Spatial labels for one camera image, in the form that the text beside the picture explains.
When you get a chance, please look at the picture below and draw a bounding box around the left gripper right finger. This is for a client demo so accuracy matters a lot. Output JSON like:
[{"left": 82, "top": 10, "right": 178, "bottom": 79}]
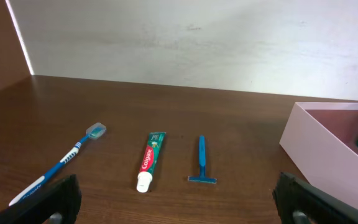
[{"left": 272, "top": 172, "right": 358, "bottom": 224}]

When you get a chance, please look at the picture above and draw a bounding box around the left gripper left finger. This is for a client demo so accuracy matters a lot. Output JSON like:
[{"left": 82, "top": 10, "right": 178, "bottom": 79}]
[{"left": 0, "top": 174, "right": 82, "bottom": 224}]

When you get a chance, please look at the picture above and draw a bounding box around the white cardboard box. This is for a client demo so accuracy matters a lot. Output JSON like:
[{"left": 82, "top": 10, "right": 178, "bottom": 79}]
[{"left": 280, "top": 102, "right": 358, "bottom": 209}]

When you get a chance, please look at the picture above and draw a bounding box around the blue white toothbrush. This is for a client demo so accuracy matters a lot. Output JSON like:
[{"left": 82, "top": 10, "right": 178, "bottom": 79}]
[{"left": 8, "top": 123, "right": 107, "bottom": 207}]

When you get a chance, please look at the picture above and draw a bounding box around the blue disposable razor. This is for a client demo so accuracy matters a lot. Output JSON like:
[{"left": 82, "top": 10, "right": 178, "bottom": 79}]
[{"left": 188, "top": 135, "right": 217, "bottom": 184}]

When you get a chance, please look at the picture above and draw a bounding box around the green red toothpaste tube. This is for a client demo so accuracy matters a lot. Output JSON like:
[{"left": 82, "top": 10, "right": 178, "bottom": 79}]
[{"left": 136, "top": 132, "right": 166, "bottom": 193}]

